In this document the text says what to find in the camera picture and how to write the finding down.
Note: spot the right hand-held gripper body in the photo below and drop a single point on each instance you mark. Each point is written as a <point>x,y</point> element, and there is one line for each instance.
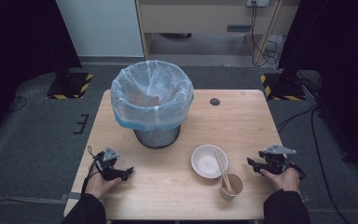
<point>276,161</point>

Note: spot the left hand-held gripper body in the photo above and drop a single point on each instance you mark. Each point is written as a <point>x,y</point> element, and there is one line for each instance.
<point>110,166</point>

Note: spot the brown paper cup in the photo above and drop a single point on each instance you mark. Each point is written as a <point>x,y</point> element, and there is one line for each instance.
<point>237,184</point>

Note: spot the wooden chopstick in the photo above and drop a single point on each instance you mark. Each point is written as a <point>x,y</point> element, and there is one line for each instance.
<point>221,168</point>

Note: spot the black mesh trash bin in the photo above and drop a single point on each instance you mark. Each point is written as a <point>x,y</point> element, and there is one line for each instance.
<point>157,139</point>

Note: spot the translucent plastic bin liner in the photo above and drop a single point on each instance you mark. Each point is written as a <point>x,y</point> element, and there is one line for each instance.
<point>152,93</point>

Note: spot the person's right hand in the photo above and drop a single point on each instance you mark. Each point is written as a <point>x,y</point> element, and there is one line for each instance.
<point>284,182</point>

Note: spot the person's left hand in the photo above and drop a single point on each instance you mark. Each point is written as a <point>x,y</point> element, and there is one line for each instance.
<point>98,186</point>

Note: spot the white bowl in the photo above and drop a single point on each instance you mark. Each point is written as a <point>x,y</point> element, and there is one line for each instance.
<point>203,161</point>

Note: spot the dark round table grommet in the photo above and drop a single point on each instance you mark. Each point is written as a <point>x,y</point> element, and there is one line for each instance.
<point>214,101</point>

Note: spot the black curtain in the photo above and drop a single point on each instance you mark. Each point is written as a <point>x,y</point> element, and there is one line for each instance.
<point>18,46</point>
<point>338,46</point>

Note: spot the light wooden desk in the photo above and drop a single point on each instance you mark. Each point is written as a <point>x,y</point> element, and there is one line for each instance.
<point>199,18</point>

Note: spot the white wall power outlet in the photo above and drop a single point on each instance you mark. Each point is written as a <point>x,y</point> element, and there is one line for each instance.
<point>258,2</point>

